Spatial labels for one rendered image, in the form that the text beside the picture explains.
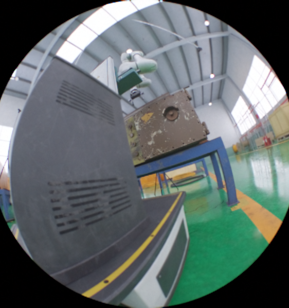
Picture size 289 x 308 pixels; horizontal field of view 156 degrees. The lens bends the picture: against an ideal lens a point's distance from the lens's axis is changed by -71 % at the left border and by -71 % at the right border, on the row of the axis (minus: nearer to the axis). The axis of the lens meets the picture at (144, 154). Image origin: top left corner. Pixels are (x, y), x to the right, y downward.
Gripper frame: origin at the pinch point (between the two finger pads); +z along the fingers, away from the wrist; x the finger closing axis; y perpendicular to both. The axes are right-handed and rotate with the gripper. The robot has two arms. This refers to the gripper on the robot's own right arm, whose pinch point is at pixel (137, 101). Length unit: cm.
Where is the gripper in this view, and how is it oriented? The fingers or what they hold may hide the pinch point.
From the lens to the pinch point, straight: 124.5
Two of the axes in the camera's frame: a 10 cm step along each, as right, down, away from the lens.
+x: 8.5, -3.2, -4.1
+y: -4.6, -1.0, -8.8
